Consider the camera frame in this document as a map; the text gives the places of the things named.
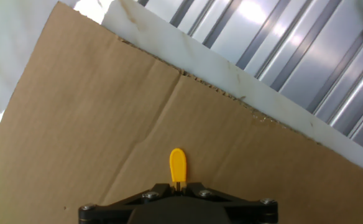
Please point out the brown cardboard sheet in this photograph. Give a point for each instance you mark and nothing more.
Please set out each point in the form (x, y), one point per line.
(91, 109)

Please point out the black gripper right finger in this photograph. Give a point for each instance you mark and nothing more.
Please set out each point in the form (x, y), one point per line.
(253, 214)

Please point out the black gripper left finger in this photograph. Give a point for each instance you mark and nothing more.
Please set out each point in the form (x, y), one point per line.
(107, 214)

